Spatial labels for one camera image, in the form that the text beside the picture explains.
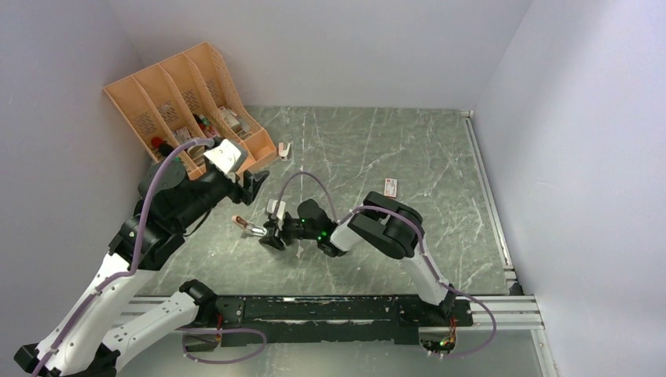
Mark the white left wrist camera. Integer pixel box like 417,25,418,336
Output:
203,139,248,180

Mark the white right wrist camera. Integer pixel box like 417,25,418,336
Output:
265,199,286,221

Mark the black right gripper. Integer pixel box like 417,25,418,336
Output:
258,214,320,251

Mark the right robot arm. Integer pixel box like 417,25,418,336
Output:
259,192,456,325

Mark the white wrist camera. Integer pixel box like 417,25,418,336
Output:
203,139,248,180
265,199,286,221

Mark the small staple box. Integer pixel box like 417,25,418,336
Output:
383,178,397,199

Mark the peach plastic file organizer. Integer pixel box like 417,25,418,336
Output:
104,42,278,172

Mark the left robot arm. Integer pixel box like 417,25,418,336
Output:
14,161,269,376

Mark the black round stamp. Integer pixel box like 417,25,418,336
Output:
157,143,174,157

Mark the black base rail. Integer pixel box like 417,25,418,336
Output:
190,295,474,346

